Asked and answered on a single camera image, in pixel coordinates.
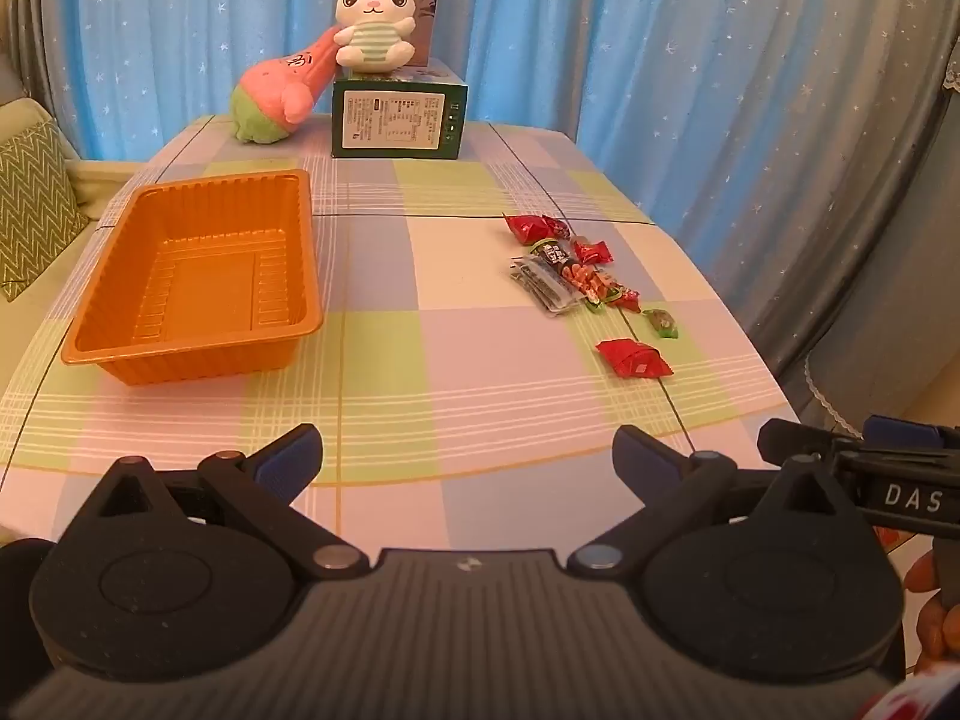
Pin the red snack packet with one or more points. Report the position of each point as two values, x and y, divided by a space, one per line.
526 229
634 358

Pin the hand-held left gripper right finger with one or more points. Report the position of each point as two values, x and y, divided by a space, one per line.
643 457

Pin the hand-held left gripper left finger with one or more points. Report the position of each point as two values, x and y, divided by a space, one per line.
289 456

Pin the green zigzag cushion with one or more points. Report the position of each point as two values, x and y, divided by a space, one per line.
34 202

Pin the small red candy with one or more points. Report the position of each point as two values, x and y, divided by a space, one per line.
592 251

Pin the black snack packet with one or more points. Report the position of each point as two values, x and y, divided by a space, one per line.
544 286

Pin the green cardboard box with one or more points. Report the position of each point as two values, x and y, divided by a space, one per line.
394 116

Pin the white bunny plush toy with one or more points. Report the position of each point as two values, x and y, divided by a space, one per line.
371 30

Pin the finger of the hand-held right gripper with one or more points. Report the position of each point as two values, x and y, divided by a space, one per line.
795 439
904 431

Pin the tall white cardboard box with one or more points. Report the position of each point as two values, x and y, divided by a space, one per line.
426 7

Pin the pink starfish plush toy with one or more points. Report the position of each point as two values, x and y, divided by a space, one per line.
281 94

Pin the orange plastic tray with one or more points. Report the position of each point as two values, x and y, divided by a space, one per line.
202 277

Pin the checked tablecloth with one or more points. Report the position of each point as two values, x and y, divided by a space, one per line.
450 375

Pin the green candy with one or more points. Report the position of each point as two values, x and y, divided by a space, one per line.
661 323

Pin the person's right hand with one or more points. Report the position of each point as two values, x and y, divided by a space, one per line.
931 637

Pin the blue star curtain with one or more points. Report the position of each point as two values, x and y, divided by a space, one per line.
600 37

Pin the long dark green-ended snack packet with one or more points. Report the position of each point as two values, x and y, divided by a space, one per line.
581 277

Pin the light green sofa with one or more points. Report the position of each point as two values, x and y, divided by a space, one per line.
90 187

